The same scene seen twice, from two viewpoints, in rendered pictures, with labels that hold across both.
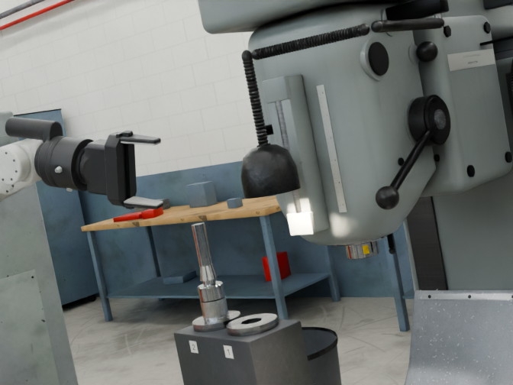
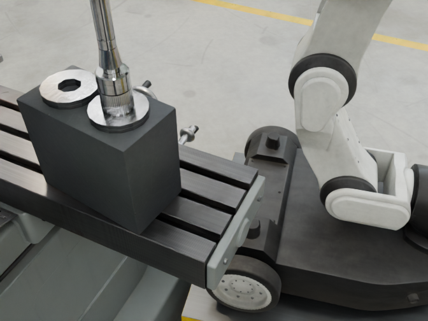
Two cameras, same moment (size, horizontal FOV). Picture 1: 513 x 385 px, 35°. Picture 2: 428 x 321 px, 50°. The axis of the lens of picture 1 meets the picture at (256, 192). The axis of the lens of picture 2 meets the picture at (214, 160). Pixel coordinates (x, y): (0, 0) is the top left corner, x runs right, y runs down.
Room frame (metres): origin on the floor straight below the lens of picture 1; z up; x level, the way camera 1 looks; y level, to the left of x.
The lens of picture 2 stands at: (2.03, 0.09, 1.57)
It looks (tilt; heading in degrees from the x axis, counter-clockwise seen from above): 44 degrees down; 163
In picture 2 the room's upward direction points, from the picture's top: straight up
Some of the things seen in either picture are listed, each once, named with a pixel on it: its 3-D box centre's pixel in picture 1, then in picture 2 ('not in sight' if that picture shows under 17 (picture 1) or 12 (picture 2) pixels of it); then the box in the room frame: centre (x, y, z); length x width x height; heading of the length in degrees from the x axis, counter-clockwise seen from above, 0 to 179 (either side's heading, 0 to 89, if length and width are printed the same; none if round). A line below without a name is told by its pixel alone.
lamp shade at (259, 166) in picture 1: (268, 168); not in sight; (1.03, -0.02, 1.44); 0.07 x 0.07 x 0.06
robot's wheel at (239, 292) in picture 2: not in sight; (242, 284); (1.43, 0.35, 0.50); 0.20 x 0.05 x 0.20; 59
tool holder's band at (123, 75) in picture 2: (210, 286); (112, 72); (1.47, 0.11, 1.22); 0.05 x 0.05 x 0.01
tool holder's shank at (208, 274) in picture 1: (204, 253); (105, 32); (1.47, 0.11, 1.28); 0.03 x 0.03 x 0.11
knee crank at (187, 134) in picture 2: not in sight; (181, 141); (0.88, 0.32, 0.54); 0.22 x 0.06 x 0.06; 138
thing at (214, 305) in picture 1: (213, 303); (115, 92); (1.47, 0.11, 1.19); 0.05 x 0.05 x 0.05
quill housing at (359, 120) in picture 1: (342, 125); not in sight; (1.18, -0.14, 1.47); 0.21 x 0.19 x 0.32; 48
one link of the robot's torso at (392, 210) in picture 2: not in sight; (367, 185); (1.34, 0.72, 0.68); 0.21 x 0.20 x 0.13; 59
